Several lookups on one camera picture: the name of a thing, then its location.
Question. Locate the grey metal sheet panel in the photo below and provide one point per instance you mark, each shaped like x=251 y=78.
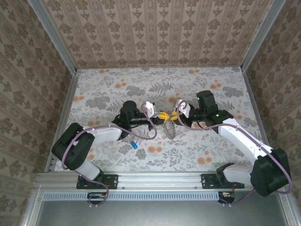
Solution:
x=160 y=214

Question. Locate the floral patterned table cover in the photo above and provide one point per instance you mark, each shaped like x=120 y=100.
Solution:
x=164 y=160

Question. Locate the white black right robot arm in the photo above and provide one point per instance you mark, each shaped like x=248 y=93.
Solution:
x=268 y=174

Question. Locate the aluminium corner post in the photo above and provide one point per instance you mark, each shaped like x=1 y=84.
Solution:
x=261 y=35
x=54 y=35

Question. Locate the wide aluminium frame rail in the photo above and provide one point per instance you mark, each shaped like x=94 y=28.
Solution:
x=160 y=179

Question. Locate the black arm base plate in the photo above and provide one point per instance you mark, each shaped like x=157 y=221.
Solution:
x=207 y=181
x=113 y=181

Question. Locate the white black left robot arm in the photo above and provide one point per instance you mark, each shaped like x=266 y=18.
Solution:
x=70 y=148

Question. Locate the thin aluminium rail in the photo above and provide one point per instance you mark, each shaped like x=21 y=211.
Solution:
x=160 y=67

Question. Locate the aluminium lower frame rail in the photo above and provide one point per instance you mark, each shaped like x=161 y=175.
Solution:
x=288 y=208
x=33 y=207

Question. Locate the aluminium side rail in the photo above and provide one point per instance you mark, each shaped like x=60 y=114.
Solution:
x=63 y=117
x=258 y=113

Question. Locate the blue key tag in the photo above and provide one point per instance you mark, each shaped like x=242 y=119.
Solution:
x=134 y=144

